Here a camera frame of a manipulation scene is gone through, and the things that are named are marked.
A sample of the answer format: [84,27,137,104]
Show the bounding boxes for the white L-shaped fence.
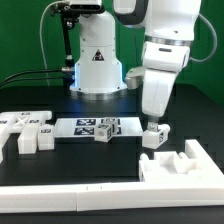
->
[0,139,224,213]

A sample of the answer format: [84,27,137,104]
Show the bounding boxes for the white marker base plate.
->
[54,117,142,138]

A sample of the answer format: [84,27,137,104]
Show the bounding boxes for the black base cables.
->
[0,66,76,89]

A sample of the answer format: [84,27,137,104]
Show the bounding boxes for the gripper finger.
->
[147,115,159,132]

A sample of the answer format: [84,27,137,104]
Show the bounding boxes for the white chair seat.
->
[139,151,208,182]

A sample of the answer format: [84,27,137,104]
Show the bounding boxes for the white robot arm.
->
[72,0,201,123]

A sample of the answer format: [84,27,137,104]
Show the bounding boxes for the black camera on stand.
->
[50,0,105,88]

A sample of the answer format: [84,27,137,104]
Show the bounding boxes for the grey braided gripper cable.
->
[189,13,218,64]

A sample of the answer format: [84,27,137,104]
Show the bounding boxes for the grey camera cable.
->
[38,0,69,87]

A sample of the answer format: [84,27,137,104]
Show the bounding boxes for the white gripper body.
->
[142,69,177,117]

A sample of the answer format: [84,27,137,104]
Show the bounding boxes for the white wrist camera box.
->
[125,66,146,90]

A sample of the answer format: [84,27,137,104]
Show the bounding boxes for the white tagged cube nut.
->
[94,123,113,142]
[101,117,119,134]

